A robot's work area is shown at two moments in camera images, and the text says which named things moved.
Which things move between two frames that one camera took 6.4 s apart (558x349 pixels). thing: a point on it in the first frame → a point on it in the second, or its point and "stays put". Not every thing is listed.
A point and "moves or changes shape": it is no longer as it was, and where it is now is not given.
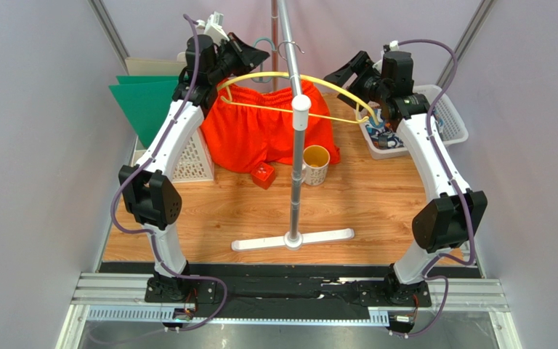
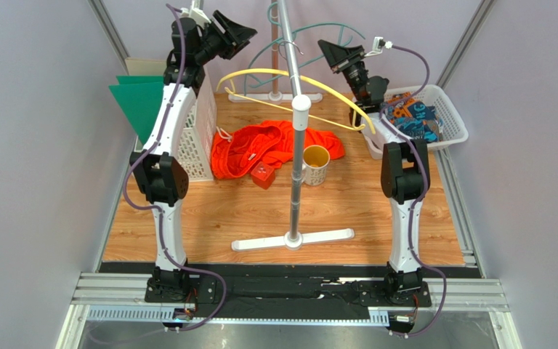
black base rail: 286,291 stays put
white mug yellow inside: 316,163 stays put
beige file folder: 143,66 stays put
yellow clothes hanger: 350,92 moves or changes shape
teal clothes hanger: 261,67 → 269,17
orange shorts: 244,128 moves or changes shape
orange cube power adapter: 262,175 stays put
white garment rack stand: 301,105 stays put
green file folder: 146,100 stays put
